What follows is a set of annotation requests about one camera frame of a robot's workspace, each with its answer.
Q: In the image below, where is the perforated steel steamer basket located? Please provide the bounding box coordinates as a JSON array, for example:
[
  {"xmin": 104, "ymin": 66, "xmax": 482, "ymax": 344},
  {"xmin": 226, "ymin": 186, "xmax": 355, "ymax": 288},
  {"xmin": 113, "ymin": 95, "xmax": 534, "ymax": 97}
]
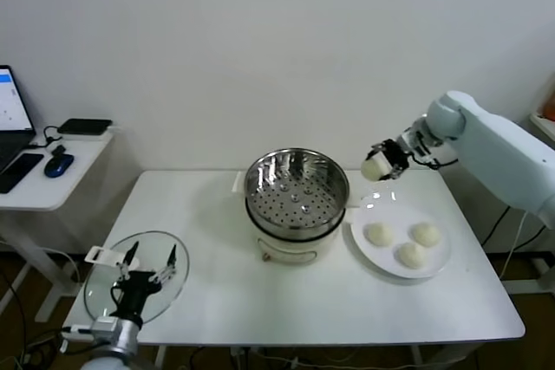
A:
[{"xmin": 232, "ymin": 148, "xmax": 361, "ymax": 242}]

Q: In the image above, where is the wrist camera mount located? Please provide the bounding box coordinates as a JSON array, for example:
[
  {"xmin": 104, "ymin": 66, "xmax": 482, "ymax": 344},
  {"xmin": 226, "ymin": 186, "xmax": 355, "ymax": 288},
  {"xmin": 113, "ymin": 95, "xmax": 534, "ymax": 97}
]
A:
[
  {"xmin": 401, "ymin": 120, "xmax": 437, "ymax": 167},
  {"xmin": 60, "ymin": 316, "xmax": 114, "ymax": 341}
]

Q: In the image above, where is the blue computer mouse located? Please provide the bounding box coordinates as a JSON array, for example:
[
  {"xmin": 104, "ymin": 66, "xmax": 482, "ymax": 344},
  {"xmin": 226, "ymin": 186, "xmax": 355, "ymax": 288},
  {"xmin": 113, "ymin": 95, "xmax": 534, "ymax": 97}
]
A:
[{"xmin": 43, "ymin": 154, "xmax": 75, "ymax": 179}]

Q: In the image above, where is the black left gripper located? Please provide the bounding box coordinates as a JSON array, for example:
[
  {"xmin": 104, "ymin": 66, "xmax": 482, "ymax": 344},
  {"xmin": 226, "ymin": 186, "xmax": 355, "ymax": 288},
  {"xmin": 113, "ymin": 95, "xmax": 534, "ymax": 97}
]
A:
[{"xmin": 110, "ymin": 241, "xmax": 179, "ymax": 319}]

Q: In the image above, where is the black cable with plug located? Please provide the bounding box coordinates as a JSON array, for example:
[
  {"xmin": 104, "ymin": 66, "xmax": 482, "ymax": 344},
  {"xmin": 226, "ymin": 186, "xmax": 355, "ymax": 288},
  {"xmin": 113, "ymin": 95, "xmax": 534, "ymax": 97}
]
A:
[{"xmin": 480, "ymin": 204, "xmax": 513, "ymax": 246}]

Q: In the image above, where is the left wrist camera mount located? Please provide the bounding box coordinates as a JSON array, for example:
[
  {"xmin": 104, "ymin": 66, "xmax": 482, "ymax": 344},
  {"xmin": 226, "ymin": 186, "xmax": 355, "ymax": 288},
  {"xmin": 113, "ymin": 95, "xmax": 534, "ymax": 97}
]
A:
[{"xmin": 60, "ymin": 316, "xmax": 114, "ymax": 341}]

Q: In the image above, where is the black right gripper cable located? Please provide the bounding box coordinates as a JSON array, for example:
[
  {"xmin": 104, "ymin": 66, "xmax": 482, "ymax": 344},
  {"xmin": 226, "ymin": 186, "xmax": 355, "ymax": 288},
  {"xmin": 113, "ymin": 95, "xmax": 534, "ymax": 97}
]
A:
[{"xmin": 411, "ymin": 153, "xmax": 460, "ymax": 171}]

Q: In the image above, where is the white hanging cable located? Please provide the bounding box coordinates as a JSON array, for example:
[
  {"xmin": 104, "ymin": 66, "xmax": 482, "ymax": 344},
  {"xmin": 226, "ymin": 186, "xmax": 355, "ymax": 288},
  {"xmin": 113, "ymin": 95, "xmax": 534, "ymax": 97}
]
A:
[{"xmin": 500, "ymin": 209, "xmax": 547, "ymax": 280}]

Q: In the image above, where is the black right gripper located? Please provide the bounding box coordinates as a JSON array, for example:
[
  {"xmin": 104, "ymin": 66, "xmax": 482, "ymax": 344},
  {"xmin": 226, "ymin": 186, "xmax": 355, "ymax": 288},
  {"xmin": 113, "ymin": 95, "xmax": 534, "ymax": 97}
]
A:
[{"xmin": 366, "ymin": 139, "xmax": 411, "ymax": 182}]

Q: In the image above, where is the black smartphone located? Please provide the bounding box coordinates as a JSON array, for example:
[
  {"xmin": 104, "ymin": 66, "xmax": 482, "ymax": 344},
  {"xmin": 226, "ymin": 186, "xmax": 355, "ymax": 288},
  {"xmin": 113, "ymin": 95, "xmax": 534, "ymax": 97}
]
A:
[{"xmin": 0, "ymin": 153, "xmax": 46, "ymax": 195}]

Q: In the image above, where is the white electric cooker pot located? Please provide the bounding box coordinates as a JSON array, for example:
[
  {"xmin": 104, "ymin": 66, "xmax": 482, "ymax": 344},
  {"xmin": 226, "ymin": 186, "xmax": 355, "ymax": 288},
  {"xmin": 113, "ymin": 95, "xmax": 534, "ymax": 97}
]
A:
[{"xmin": 245, "ymin": 203, "xmax": 359, "ymax": 265}]

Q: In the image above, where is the glass lid with white handle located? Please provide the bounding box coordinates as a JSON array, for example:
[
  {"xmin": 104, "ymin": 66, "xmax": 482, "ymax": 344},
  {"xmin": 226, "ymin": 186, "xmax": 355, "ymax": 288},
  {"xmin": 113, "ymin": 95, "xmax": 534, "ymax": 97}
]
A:
[{"xmin": 82, "ymin": 230, "xmax": 191, "ymax": 326}]

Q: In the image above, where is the flat white box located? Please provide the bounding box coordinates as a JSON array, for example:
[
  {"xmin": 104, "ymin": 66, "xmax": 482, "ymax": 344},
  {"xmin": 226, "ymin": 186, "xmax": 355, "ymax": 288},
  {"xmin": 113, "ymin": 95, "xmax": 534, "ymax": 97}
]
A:
[{"xmin": 58, "ymin": 129, "xmax": 114, "ymax": 142}]

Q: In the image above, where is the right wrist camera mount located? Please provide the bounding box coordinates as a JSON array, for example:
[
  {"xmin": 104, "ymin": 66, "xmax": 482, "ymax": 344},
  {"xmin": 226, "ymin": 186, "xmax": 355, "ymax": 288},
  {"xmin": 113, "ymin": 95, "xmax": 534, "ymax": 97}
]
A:
[{"xmin": 401, "ymin": 120, "xmax": 437, "ymax": 167}]

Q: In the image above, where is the orange object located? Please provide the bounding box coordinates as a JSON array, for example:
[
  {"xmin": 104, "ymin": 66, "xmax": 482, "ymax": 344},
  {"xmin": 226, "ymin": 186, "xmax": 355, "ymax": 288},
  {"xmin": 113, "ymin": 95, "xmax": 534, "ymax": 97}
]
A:
[{"xmin": 539, "ymin": 88, "xmax": 555, "ymax": 122}]

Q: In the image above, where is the black floor cable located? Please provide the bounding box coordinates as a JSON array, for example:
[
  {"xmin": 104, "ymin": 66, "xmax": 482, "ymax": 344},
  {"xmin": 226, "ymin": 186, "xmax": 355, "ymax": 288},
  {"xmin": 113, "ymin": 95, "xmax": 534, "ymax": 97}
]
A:
[{"xmin": 0, "ymin": 265, "xmax": 29, "ymax": 370}]

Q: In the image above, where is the flat black box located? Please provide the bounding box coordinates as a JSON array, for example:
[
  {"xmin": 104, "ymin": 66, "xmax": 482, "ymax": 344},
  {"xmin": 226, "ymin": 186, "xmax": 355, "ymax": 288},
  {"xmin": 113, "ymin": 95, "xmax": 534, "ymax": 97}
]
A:
[{"xmin": 57, "ymin": 119, "xmax": 113, "ymax": 136}]

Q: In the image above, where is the black cable with adapter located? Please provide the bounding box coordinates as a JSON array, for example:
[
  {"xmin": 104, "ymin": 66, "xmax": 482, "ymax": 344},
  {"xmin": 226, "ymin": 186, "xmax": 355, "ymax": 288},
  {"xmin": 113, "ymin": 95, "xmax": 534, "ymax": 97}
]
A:
[{"xmin": 42, "ymin": 126, "xmax": 68, "ymax": 158}]

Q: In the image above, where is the white round plate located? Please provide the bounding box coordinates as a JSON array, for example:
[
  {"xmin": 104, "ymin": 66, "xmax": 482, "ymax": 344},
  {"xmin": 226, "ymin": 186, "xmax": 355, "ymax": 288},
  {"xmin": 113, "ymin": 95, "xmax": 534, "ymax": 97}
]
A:
[{"xmin": 345, "ymin": 190, "xmax": 452, "ymax": 280}]

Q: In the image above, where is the white steamed baozi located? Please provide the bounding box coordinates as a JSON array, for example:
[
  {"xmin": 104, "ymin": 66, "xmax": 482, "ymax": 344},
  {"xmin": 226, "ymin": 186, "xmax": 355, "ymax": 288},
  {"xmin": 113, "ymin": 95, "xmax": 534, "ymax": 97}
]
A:
[
  {"xmin": 395, "ymin": 242, "xmax": 428, "ymax": 269},
  {"xmin": 366, "ymin": 222, "xmax": 396, "ymax": 248},
  {"xmin": 361, "ymin": 155, "xmax": 389, "ymax": 184},
  {"xmin": 410, "ymin": 222, "xmax": 442, "ymax": 249}
]

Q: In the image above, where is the open black laptop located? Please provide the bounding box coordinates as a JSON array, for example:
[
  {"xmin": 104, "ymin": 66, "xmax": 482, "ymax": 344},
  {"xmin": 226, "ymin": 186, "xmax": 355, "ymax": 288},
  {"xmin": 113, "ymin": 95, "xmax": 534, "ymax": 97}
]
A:
[{"xmin": 0, "ymin": 65, "xmax": 38, "ymax": 174}]

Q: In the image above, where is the white floor cable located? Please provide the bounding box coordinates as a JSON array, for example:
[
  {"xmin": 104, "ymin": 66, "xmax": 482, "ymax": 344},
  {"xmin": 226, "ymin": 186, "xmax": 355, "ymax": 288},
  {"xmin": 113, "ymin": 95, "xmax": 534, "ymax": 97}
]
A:
[{"xmin": 41, "ymin": 247, "xmax": 83, "ymax": 287}]

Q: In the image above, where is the white side desk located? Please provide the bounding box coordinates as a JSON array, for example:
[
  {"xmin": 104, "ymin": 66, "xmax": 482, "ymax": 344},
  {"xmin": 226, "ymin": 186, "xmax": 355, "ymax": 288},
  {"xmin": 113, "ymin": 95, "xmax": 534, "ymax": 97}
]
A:
[{"xmin": 0, "ymin": 129, "xmax": 114, "ymax": 323}]

